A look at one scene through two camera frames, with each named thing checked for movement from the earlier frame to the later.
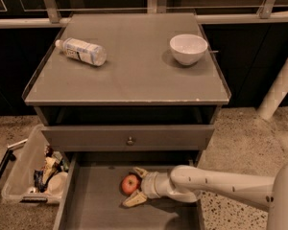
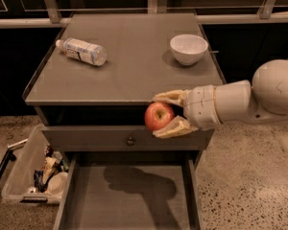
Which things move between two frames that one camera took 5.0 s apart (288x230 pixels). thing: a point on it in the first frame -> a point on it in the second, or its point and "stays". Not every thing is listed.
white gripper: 149,185 -> 200,107
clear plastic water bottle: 87,52 stays
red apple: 130,183 -> 157,114
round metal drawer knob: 130,142 stays
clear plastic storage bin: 36,174 stays
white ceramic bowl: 188,49 stays
